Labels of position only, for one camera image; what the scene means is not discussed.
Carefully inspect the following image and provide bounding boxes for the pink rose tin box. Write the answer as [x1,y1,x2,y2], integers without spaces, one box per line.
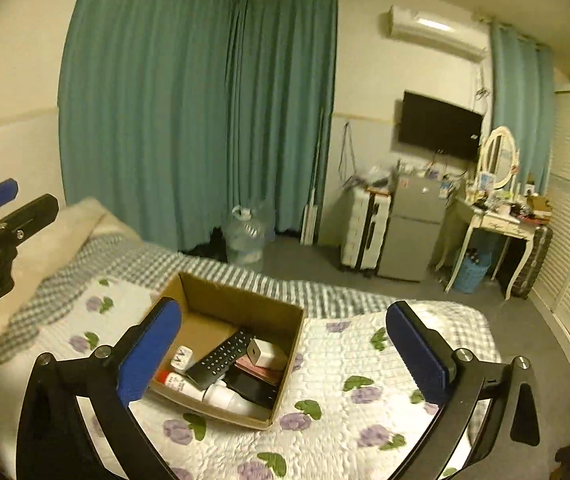
[235,356,284,386]

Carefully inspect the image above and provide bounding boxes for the beige pillow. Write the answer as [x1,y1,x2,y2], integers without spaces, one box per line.
[0,197,140,335]

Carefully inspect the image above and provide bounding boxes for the white square charger box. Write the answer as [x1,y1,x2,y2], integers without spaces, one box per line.
[247,338,288,372]

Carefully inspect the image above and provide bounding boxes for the teal right curtain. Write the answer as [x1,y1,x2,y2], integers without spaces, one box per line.
[490,21,555,192]

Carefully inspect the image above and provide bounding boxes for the silver mini fridge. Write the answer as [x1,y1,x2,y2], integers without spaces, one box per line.
[377,174,450,282]

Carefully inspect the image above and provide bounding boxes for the white round bottle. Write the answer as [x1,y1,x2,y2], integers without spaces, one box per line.
[202,382,271,420]

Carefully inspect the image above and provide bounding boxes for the white flat mop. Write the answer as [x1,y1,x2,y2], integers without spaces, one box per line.
[300,107,325,246]

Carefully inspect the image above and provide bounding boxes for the white floral quilt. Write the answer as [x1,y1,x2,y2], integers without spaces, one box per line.
[0,274,501,480]

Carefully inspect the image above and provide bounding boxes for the white dressing table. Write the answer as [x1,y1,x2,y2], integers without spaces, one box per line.
[434,196,536,300]

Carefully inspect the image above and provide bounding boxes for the white pill blister box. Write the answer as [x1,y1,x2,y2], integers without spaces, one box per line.
[170,346,194,374]

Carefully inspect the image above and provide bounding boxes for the white air conditioner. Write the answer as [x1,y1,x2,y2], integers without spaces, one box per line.
[388,6,489,63]

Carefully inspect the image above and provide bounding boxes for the clear water jug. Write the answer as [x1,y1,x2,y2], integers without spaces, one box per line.
[223,205,265,272]

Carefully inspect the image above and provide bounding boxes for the white suitcase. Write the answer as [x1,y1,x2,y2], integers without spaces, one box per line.
[340,188,391,271]

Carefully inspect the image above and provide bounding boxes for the black remote control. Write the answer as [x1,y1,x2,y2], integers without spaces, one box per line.
[185,330,252,390]

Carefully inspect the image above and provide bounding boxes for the black phone-like device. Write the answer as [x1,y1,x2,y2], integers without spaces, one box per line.
[224,367,278,410]

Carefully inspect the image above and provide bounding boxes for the black wall television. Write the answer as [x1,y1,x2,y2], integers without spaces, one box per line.
[398,91,483,162]

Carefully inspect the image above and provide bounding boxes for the brown cardboard box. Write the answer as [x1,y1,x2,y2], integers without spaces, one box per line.
[149,272,304,431]

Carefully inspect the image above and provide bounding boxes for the grey checked blanket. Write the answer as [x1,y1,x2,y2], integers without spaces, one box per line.
[0,231,504,366]

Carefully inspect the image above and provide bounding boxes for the teal curtain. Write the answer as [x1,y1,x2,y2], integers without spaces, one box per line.
[490,21,555,192]
[58,0,338,249]

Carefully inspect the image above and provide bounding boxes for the white oval vanity mirror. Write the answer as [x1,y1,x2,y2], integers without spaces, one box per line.
[477,126,519,192]

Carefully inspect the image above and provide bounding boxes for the blue laundry basket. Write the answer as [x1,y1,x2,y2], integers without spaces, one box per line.
[453,248,492,294]

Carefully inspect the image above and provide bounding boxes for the red capped white bottle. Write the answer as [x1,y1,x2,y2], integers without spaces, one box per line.
[156,370,206,401]

